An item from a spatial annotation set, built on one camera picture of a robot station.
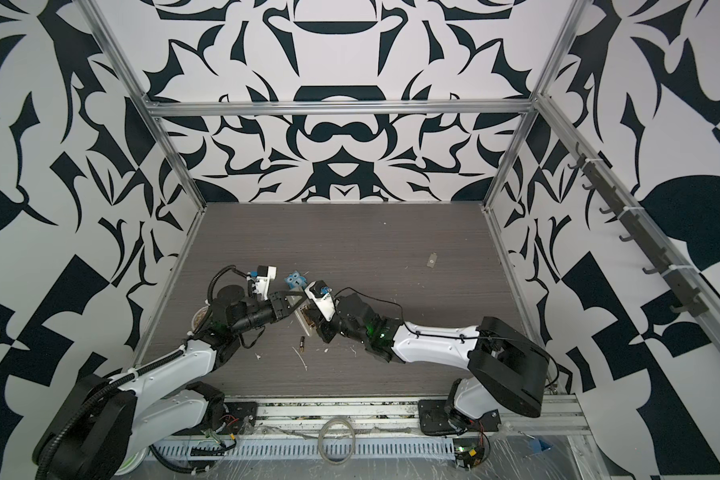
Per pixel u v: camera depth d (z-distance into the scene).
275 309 0.71
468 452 0.71
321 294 0.66
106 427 0.41
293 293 0.78
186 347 0.56
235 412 0.74
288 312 0.74
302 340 0.87
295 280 0.96
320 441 0.71
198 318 0.90
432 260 1.05
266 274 0.76
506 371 0.43
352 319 0.60
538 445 0.68
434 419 0.73
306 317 0.77
